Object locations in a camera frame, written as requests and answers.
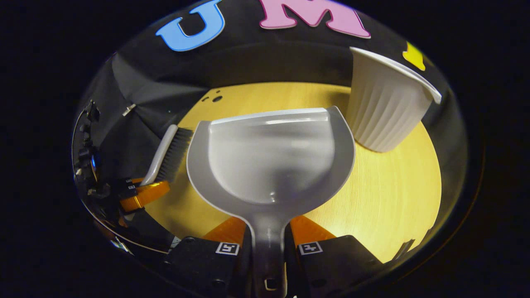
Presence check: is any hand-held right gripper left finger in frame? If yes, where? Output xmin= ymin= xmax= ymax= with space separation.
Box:
xmin=164 ymin=216 xmax=254 ymax=298

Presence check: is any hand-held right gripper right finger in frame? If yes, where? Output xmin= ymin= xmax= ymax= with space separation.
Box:
xmin=285 ymin=215 xmax=383 ymax=298

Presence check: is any small grey broom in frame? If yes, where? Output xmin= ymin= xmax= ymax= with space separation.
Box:
xmin=141 ymin=124 xmax=193 ymax=187

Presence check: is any grey plastic dustpan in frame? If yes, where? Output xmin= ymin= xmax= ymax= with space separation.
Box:
xmin=186 ymin=106 xmax=356 ymax=298

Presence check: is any grey ribbed garbage bin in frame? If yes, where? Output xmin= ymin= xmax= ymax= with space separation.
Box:
xmin=346 ymin=46 xmax=442 ymax=153

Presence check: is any black backdrop cloth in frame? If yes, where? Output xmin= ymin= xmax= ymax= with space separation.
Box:
xmin=77 ymin=0 xmax=468 ymax=232

